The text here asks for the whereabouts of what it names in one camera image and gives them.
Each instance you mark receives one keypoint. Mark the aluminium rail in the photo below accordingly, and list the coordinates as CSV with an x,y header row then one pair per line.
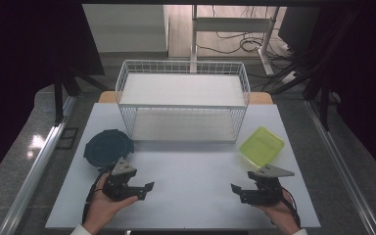
x,y
336,156
36,169

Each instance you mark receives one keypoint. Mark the black floor bracket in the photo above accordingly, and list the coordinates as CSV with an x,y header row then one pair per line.
x,y
68,138

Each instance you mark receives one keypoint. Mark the black curtain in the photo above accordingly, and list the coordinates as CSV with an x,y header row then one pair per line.
x,y
19,65
368,81

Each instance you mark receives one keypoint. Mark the black tripod stand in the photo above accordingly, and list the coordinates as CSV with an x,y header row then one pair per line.
x,y
323,98
58,98

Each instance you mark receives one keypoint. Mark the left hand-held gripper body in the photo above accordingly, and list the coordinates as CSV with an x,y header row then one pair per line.
x,y
121,178

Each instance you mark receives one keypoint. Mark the wooden table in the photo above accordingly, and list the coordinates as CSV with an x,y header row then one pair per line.
x,y
106,97

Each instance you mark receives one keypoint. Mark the dark blue round container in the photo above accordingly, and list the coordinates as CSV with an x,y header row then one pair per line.
x,y
106,148

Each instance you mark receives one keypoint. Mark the white metal desk frame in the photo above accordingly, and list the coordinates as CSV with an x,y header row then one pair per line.
x,y
231,24

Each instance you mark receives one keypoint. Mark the white power strip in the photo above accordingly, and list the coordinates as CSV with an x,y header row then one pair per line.
x,y
289,77

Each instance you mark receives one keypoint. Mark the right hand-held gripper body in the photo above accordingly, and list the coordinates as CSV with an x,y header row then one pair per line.
x,y
267,186

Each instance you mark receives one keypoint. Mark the green square plastic container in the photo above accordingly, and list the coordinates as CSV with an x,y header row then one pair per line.
x,y
261,146

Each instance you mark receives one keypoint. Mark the white cabinet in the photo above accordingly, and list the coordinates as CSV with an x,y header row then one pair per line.
x,y
125,27

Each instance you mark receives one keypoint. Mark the dark monitor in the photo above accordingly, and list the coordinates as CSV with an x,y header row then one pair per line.
x,y
297,27

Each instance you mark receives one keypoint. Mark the person's right hand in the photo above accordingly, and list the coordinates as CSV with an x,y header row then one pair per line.
x,y
282,213

